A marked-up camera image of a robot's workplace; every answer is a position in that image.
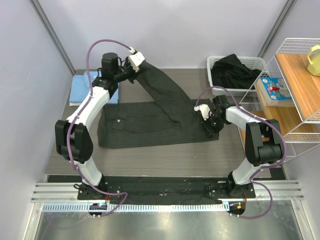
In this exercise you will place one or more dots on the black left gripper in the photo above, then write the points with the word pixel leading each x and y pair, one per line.
pixel 135 75

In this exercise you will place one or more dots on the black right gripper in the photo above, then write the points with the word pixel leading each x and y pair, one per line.
pixel 212 131

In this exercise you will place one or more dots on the dark pinstriped long sleeve shirt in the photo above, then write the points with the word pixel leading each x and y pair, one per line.
pixel 168 119

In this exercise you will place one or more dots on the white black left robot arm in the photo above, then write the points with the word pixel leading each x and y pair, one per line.
pixel 72 137

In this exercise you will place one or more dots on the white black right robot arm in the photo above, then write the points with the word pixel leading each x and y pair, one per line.
pixel 264 143

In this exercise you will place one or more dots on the folded light blue shirt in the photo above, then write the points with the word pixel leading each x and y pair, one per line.
pixel 80 88

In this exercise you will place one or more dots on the black clothes in basket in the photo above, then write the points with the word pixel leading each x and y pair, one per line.
pixel 230 73

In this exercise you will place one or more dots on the blue product box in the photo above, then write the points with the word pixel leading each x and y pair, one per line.
pixel 274 92

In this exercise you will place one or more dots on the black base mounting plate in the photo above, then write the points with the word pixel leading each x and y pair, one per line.
pixel 166 191

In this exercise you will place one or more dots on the yellow watering can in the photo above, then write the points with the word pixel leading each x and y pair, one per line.
pixel 313 58

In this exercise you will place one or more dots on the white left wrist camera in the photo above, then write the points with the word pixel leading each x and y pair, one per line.
pixel 136 60

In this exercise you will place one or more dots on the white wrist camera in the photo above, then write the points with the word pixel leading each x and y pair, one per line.
pixel 136 60
pixel 204 110

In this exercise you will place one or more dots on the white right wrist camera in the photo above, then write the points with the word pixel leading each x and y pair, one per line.
pixel 204 110

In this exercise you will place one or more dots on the white wire shelf rack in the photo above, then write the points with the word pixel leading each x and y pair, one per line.
pixel 299 123

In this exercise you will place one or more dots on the aluminium rail frame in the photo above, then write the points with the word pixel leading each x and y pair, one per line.
pixel 169 208

